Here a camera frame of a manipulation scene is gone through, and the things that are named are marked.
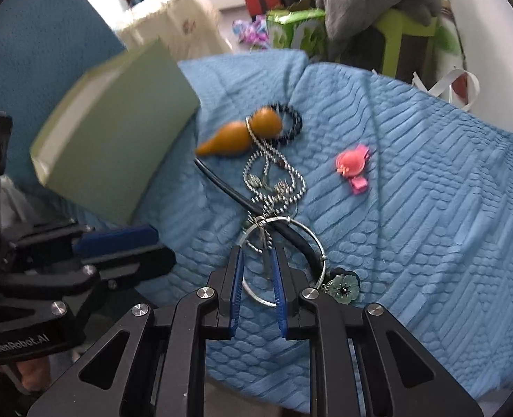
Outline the green flower charm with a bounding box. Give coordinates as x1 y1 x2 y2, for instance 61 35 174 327
323 273 361 305

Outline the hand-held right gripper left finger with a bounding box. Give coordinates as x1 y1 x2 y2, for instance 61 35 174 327
26 245 244 417

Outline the green tissue package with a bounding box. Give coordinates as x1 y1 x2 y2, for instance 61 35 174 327
266 6 329 54

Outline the black hair tie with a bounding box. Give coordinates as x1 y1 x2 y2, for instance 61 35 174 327
267 102 304 145

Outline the floral printed sheet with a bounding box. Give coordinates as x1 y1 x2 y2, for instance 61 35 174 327
425 0 470 74

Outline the green plastic stool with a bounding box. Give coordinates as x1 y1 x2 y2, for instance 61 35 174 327
371 8 438 81

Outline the silver ball chain necklace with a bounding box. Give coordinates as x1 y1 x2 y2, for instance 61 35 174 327
242 117 309 227

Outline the orange gourd pendant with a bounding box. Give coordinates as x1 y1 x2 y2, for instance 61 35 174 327
195 107 283 157

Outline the black hair stick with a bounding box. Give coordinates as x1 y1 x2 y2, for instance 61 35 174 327
194 158 327 288

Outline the pink hair clip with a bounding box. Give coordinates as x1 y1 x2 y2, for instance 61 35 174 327
335 144 371 195

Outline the pale green cardboard box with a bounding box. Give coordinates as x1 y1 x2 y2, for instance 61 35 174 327
30 37 202 225

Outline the white paper bag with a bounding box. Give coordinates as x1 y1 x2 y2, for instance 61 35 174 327
412 67 481 112

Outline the person's left hand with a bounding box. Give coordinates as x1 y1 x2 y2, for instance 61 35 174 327
17 356 52 396

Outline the colourful tie-dye cloth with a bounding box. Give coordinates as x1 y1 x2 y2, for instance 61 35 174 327
232 16 269 48

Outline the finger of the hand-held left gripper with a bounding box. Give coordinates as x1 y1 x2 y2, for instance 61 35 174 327
10 221 160 267
0 246 177 327

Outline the silver ring bangle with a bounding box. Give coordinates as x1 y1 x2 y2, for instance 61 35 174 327
241 216 328 309

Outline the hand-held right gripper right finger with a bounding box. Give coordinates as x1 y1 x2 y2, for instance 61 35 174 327
270 243 485 417

